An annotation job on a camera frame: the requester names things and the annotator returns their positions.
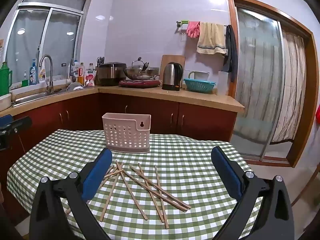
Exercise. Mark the white dishes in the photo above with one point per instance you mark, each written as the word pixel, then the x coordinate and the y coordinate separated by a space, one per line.
pixel 75 87

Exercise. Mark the pink rubber gloves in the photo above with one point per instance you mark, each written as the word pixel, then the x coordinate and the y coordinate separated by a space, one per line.
pixel 193 29

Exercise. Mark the steel kitchen sink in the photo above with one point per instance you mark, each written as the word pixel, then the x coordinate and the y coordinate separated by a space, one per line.
pixel 37 97

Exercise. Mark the striped beige curtain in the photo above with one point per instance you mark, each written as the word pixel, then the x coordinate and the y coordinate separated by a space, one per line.
pixel 291 87

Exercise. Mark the white plastic jug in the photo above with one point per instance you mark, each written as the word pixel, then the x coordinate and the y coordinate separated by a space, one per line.
pixel 198 75

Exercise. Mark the green checked tablecloth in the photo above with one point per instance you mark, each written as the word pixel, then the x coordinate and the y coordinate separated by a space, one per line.
pixel 187 155

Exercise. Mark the clear plastic bottle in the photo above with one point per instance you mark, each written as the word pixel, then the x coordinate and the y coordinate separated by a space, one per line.
pixel 90 67

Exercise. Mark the red plastic bag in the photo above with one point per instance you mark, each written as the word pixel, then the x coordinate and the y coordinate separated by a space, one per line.
pixel 318 115

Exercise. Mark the translucent white container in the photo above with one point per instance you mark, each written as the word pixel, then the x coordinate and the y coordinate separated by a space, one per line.
pixel 223 83

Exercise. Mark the white spray bottle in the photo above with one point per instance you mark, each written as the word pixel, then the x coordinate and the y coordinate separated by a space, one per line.
pixel 42 73

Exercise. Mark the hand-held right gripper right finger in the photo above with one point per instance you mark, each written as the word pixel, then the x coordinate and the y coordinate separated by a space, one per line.
pixel 226 175

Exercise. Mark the steel electric kettle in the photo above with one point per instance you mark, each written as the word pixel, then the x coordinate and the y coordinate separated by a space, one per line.
pixel 172 76

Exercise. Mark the orange cooking oil bottle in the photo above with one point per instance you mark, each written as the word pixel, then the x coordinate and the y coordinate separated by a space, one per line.
pixel 81 75

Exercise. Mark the green thermos jug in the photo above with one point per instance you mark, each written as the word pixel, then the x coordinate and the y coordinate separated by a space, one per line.
pixel 4 80

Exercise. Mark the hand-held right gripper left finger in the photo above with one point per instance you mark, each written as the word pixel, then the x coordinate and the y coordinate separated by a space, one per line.
pixel 97 175

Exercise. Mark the wooden door frame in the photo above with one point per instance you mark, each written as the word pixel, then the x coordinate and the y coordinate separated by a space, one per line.
pixel 303 80

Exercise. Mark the pile of wooden chopsticks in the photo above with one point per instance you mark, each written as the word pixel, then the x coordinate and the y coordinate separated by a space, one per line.
pixel 161 197

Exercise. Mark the metal towel rail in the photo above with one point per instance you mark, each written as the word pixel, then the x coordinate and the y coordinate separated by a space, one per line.
pixel 181 23

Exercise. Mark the wooden cutting board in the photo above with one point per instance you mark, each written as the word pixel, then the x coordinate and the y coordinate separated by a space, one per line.
pixel 172 58

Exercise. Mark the red induction cooker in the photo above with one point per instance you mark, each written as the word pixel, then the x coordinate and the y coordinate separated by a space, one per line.
pixel 140 83

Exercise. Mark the blue dish soap bottle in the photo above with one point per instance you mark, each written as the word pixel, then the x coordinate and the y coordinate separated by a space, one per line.
pixel 33 73

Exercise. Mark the chrome kitchen faucet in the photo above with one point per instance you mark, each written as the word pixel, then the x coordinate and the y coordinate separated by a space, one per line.
pixel 50 72

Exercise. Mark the beige kitchen counter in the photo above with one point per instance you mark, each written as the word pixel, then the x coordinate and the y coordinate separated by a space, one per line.
pixel 175 96

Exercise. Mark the sliding glass window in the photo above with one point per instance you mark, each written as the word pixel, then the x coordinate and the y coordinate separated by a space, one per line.
pixel 42 42

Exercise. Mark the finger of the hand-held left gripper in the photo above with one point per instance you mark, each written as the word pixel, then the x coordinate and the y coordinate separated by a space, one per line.
pixel 21 124

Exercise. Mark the red and white pouch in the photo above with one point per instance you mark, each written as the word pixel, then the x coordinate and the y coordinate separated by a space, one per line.
pixel 90 78

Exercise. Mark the dark rice cooker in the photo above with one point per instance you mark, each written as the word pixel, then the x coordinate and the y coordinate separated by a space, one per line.
pixel 111 73

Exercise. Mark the steel wok with lid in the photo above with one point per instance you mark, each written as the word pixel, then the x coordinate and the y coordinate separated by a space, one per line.
pixel 140 72

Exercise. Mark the pink perforated utensil holder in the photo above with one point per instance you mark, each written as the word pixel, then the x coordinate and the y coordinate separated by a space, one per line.
pixel 126 135

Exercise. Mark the teal plastic colander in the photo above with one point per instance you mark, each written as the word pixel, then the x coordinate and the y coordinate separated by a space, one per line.
pixel 200 85

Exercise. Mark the white tub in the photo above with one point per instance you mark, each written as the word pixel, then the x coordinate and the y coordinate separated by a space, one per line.
pixel 5 102

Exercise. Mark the sliding glass door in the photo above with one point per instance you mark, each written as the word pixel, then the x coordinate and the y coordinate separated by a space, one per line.
pixel 257 80

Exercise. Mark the beige towel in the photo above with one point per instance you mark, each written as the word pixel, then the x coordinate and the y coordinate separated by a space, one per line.
pixel 211 38

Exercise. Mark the dark hanging cloth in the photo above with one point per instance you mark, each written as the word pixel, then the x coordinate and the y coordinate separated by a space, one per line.
pixel 232 52

